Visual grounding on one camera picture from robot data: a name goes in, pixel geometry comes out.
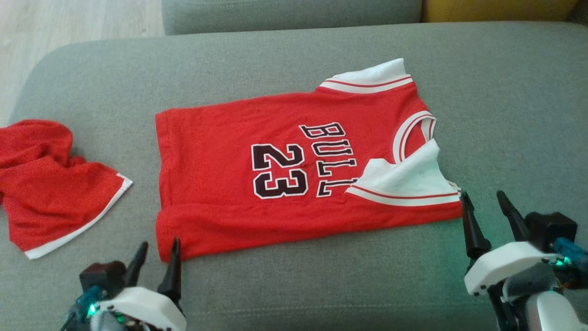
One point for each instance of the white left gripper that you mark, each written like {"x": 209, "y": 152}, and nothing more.
{"x": 142, "y": 305}

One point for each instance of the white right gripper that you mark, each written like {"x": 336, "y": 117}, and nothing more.
{"x": 500, "y": 266}

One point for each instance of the red Bulls 23 basketball jersey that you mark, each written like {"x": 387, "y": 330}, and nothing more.
{"x": 220, "y": 184}

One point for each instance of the red shorts with white trim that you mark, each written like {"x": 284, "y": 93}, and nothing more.
{"x": 46, "y": 184}

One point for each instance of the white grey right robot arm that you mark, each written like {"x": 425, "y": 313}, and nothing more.
{"x": 546, "y": 308}

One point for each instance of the mustard yellow cushion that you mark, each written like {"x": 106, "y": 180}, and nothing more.
{"x": 496, "y": 9}

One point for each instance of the grey sofa corner cushion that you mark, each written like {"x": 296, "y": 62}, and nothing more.
{"x": 581, "y": 11}

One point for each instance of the large grey sofa seat cushion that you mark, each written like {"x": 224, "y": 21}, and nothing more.
{"x": 275, "y": 59}

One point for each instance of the grey sofa back cushion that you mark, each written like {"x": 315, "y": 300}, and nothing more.
{"x": 294, "y": 14}

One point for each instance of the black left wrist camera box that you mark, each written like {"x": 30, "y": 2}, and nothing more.
{"x": 103, "y": 276}

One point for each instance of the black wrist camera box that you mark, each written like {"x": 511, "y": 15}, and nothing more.
{"x": 551, "y": 230}
{"x": 103, "y": 276}

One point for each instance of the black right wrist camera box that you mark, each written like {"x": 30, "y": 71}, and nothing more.
{"x": 551, "y": 230}

